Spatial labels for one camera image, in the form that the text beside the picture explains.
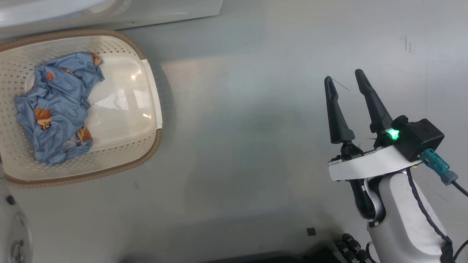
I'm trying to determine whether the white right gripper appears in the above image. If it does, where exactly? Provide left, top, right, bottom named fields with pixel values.
left=324, top=68, right=423, bottom=182

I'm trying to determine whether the blue cartoon print garment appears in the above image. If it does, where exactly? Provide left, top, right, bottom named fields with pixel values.
left=14, top=52, right=105, bottom=165

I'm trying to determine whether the white front-load washing machine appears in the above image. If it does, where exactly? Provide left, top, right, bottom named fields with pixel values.
left=0, top=0, right=223, bottom=40

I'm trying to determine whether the cream perforated laundry basket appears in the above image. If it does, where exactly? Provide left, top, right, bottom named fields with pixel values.
left=0, top=29, right=163, bottom=187

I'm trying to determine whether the teal right camera cable connector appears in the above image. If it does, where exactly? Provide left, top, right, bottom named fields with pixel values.
left=420, top=149, right=458, bottom=186

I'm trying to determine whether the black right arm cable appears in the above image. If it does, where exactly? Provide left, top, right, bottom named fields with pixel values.
left=405, top=169, right=456, bottom=263

